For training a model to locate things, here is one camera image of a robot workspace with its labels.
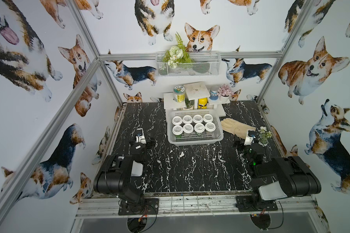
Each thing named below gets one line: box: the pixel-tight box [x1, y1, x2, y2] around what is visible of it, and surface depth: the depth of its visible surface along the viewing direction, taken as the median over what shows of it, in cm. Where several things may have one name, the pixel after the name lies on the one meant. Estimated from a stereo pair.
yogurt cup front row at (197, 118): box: [192, 114, 204, 124], surface depth 103 cm
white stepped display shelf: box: [163, 81, 231, 120], surface depth 102 cm
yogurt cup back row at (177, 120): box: [172, 116, 183, 126], surface depth 102 cm
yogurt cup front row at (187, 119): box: [182, 115, 193, 124], surface depth 103 cm
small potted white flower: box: [258, 126, 273, 147], surface depth 94 cm
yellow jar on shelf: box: [197, 97, 209, 110], surface depth 112 cm
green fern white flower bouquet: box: [162, 31, 193, 69], surface depth 82 cm
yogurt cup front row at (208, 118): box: [203, 113, 214, 123], surface depth 102 cm
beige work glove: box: [220, 117, 257, 140], surface depth 109 cm
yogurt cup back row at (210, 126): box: [204, 121, 216, 133], surface depth 99 cm
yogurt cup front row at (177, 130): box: [172, 124, 184, 136], surface depth 97 cm
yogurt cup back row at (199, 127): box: [193, 122, 206, 134], surface depth 99 cm
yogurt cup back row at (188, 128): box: [182, 123, 194, 134], surface depth 97 cm
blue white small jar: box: [209, 90, 219, 101], surface depth 100 cm
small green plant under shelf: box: [183, 97, 195, 110], surface depth 112 cm
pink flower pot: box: [217, 83, 234, 103], surface depth 97 cm
